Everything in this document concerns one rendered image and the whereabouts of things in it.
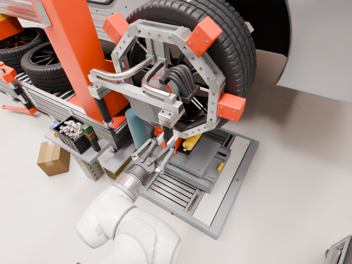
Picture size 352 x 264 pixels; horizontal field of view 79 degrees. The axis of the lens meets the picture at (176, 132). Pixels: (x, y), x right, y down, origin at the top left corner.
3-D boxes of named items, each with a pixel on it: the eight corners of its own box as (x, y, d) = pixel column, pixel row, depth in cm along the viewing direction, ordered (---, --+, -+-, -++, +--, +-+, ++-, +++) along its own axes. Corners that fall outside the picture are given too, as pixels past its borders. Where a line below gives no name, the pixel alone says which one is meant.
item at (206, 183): (230, 156, 163) (231, 148, 156) (209, 194, 143) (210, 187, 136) (174, 133, 182) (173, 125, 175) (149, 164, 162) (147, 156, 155)
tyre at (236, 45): (289, 69, 92) (182, -56, 82) (275, 101, 79) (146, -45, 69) (201, 123, 146) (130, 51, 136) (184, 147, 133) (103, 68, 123)
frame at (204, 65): (217, 142, 109) (232, 34, 69) (212, 151, 106) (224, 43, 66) (135, 109, 130) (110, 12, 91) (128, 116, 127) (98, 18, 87)
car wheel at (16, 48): (32, 42, 282) (21, 23, 265) (68, 50, 260) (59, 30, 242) (-18, 66, 243) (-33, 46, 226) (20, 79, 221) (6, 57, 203)
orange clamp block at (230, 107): (223, 105, 93) (243, 111, 89) (216, 116, 88) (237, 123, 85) (224, 91, 88) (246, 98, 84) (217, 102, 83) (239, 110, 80)
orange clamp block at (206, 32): (208, 48, 79) (223, 30, 71) (198, 58, 74) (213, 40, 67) (194, 35, 78) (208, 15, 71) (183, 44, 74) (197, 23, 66)
